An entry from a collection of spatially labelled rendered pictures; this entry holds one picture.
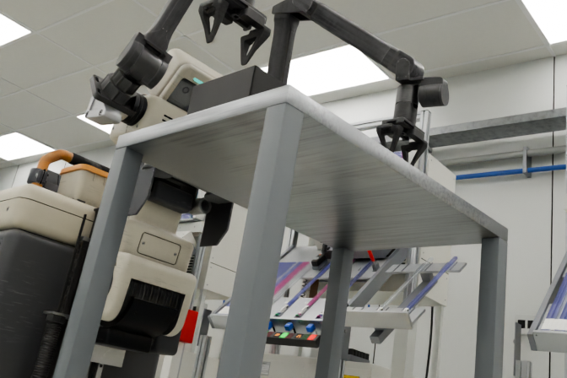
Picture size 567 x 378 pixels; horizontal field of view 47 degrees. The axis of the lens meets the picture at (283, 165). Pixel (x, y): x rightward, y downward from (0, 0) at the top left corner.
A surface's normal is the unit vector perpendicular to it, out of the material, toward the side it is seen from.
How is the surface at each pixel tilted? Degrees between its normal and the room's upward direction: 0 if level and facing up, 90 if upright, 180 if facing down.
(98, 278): 90
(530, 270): 90
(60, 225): 90
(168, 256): 98
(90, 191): 92
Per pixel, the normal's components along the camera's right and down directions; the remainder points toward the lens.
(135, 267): 0.69, 0.00
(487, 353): -0.67, -0.37
